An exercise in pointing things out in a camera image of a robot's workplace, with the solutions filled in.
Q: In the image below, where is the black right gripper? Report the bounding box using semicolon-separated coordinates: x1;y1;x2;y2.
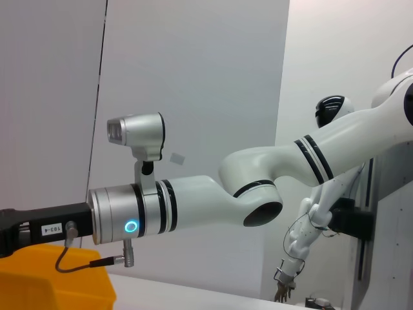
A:
0;202;94;259

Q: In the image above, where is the white humanoid robot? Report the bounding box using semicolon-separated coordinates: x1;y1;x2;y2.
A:
274;95;367;303

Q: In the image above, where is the grey robot stand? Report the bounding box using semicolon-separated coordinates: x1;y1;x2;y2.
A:
328;140;413;310

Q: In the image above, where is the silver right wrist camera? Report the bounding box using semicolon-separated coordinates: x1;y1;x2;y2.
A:
106;112;166;196

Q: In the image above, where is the grey right gripper cable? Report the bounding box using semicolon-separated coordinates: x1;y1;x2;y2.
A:
55;237;117;274

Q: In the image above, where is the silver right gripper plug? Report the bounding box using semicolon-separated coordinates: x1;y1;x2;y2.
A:
65;221;80;240

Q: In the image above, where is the dark blue hanging cable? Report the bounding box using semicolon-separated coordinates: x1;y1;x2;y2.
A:
391;45;413;78

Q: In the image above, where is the yellow plastic bin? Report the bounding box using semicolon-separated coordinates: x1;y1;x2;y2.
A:
0;243;117;310

